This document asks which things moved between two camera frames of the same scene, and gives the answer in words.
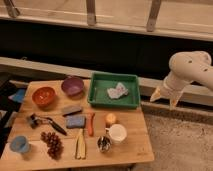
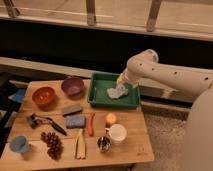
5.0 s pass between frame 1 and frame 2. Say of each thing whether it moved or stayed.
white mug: stayed
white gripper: moved
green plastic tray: stayed
